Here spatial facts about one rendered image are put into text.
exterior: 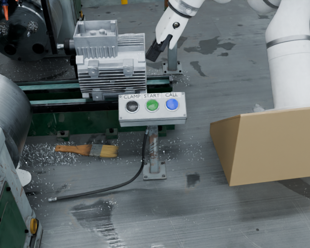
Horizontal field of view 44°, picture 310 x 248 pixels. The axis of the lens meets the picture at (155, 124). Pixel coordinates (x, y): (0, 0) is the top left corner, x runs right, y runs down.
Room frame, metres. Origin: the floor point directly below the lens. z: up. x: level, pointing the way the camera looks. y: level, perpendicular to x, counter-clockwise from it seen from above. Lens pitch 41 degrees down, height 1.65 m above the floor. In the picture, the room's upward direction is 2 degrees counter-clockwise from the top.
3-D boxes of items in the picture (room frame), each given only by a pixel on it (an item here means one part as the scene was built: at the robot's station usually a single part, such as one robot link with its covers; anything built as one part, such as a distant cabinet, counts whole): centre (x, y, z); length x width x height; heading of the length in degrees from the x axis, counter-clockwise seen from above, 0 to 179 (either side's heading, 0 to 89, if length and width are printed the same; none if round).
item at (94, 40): (1.02, 0.16, 1.11); 0.12 x 0.11 x 0.07; 91
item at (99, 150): (0.86, 0.22, 0.80); 0.21 x 0.05 x 0.01; 83
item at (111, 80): (1.02, 0.12, 1.01); 0.20 x 0.19 x 0.19; 91
